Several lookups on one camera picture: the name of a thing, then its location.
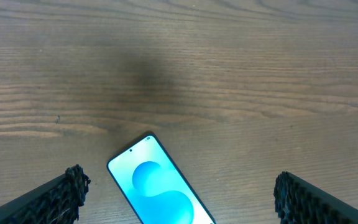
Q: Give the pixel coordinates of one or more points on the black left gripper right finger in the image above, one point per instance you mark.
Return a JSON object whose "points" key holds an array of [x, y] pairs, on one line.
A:
{"points": [[297, 201]]}

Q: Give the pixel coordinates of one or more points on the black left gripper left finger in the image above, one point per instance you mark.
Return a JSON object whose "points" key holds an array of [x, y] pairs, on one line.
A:
{"points": [[55, 202]]}

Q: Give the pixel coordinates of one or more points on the blue Galaxy smartphone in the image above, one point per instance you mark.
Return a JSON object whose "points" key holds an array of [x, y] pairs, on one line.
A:
{"points": [[154, 186]]}

